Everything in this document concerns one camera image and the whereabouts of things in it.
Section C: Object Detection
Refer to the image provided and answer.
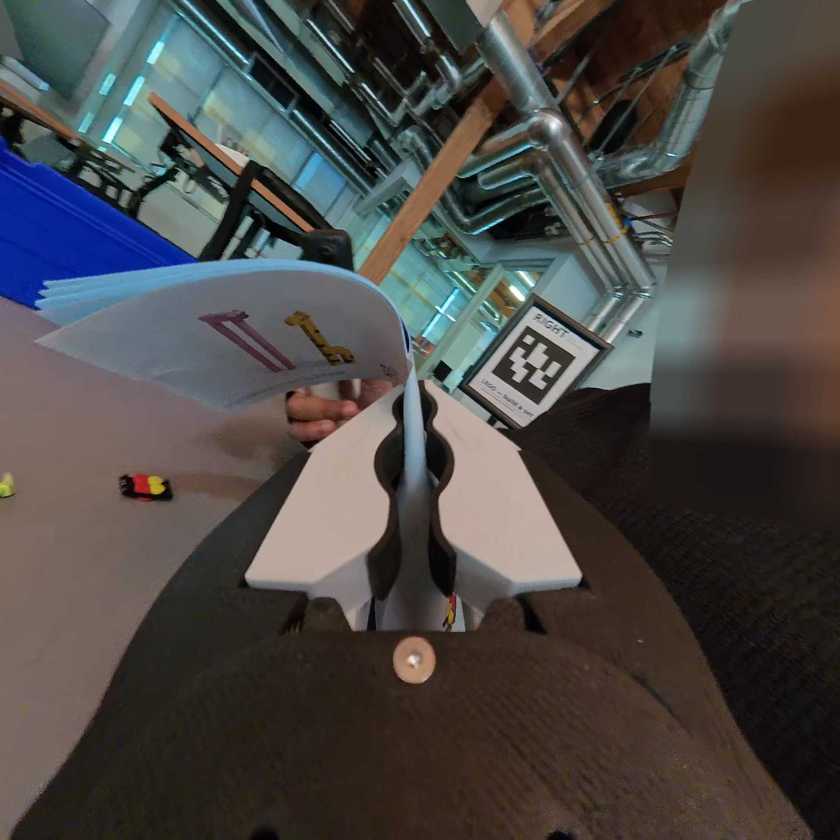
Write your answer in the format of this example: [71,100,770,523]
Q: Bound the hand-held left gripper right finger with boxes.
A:
[419,381,584,608]

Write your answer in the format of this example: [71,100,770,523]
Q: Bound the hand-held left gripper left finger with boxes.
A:
[245,384,408,601]

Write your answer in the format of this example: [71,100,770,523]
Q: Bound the short black lego assembly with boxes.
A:
[118,472,175,504]

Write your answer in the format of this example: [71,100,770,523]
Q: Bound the person's right hand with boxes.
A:
[285,379,396,444]

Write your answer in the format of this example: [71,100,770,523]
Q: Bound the person's dark knit sweater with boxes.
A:
[505,384,840,840]

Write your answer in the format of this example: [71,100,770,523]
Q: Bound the blue plastic bin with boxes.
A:
[0,138,198,309]

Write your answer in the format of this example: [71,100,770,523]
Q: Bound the silver ventilation ducts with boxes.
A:
[367,0,746,332]

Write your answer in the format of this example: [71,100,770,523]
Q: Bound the framed marker sign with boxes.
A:
[459,294,615,429]

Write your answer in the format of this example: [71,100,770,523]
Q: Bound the wooden ceiling beam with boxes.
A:
[357,0,595,286]

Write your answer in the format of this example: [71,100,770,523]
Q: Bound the wooden desk black legs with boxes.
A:
[150,92,317,261]

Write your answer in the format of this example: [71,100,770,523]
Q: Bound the light blue instruction booklet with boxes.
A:
[34,258,468,634]

